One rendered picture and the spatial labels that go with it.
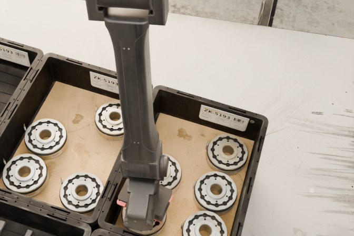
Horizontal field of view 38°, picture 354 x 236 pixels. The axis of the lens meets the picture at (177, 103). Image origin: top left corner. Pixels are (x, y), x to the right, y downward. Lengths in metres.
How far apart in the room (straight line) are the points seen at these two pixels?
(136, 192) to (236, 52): 0.84
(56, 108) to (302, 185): 0.71
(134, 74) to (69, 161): 0.57
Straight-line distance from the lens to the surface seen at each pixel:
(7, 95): 1.44
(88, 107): 1.39
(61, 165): 1.31
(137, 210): 0.97
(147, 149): 0.90
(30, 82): 1.33
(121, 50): 0.75
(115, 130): 1.31
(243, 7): 2.87
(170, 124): 1.36
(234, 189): 1.25
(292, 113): 1.61
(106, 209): 1.14
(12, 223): 1.26
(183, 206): 1.25
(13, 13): 1.82
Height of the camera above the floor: 1.98
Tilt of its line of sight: 55 degrees down
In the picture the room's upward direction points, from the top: 8 degrees clockwise
